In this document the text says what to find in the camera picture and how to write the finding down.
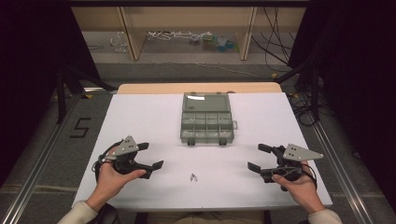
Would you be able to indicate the metal floor rail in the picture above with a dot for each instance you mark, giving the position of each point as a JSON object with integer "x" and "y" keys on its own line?
{"x": 339, "y": 174}
{"x": 37, "y": 174}

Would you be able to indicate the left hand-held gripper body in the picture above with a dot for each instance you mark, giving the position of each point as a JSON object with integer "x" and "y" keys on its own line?
{"x": 126, "y": 147}

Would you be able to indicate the light wooden shelf unit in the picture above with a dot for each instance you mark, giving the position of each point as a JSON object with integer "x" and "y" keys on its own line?
{"x": 186, "y": 18}

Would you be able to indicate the clear grey compartment box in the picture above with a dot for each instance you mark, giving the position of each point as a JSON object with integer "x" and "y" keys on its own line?
{"x": 206, "y": 119}

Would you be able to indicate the black stand legs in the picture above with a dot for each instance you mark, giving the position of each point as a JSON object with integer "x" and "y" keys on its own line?
{"x": 315, "y": 93}
{"x": 62, "y": 93}

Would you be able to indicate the colourful small toys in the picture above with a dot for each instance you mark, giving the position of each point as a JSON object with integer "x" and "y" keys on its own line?
{"x": 214, "y": 42}

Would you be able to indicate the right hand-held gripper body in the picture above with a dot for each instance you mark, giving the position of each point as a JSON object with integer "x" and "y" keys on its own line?
{"x": 297, "y": 153}

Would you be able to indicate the person's left hand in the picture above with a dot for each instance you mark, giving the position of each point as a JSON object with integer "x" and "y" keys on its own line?
{"x": 109, "y": 183}

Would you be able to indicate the clear plastic bags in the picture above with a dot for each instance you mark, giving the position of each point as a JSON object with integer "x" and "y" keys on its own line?
{"x": 119, "y": 42}

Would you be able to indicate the wooden table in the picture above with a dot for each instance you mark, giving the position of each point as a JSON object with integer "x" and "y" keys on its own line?
{"x": 199, "y": 88}

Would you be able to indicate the black curtain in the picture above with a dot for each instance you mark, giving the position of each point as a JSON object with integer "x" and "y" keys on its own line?
{"x": 358, "y": 62}
{"x": 31, "y": 62}

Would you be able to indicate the person's right hand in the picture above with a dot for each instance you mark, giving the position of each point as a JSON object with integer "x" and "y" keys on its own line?
{"x": 303, "y": 191}

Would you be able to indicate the white board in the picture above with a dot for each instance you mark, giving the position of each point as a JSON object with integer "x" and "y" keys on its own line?
{"x": 149, "y": 118}

